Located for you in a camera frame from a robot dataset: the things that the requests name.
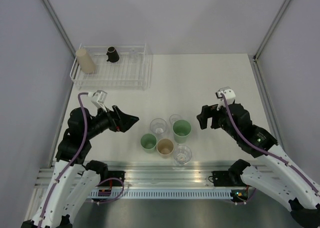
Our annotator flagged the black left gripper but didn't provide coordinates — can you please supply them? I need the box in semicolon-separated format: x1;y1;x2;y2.
84;102;139;140

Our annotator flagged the short green plastic cup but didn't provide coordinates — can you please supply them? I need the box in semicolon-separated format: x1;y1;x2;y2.
140;133;157;153

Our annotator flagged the clear faceted glass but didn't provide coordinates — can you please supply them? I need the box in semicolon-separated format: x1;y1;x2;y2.
169;114;183;126
129;47;139;60
173;144;193;166
149;118;168;135

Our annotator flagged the tall green plastic cup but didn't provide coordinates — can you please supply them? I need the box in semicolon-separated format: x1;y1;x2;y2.
172;119;192;144

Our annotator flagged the beige plastic cup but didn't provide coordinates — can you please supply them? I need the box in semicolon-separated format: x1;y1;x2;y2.
75;48;96;74
156;138;175;158

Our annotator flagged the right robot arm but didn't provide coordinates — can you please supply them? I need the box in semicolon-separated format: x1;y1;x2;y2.
196;103;320;228

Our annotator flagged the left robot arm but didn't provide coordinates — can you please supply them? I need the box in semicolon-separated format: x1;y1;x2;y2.
21;105;139;228

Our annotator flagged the black brown cup holder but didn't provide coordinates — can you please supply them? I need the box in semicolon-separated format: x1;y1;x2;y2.
106;46;120;63

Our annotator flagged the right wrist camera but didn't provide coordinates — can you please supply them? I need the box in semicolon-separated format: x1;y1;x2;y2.
215;86;236;111

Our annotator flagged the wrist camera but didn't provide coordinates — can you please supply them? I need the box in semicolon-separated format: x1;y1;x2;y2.
87;90;109;113
215;86;236;111

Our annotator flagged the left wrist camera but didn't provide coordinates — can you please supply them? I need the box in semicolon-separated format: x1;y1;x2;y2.
87;90;109;113

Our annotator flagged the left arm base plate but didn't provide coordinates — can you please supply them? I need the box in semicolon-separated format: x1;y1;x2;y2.
97;170;126;188

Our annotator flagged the white wire dish rack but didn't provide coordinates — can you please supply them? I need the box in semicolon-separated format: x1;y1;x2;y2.
70;44;153;91

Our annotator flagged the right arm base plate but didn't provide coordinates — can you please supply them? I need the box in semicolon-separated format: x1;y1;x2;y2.
212;170;247;188

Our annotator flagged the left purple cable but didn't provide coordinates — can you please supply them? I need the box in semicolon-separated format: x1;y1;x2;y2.
37;92;125;228

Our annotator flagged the aluminium mounting rail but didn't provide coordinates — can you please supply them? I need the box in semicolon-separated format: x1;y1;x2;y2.
34;164;281;188

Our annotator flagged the white slotted cable duct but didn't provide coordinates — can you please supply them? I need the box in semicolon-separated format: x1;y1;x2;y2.
87;189;233;199

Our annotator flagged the right aluminium frame post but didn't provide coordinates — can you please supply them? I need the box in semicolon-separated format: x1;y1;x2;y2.
252;0;293;63

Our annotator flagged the aluminium frame post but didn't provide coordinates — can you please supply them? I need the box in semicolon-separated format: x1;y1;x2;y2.
252;0;293;63
40;0;76;57

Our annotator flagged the left aluminium frame post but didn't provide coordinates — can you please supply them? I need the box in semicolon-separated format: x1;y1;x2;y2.
40;0;76;57

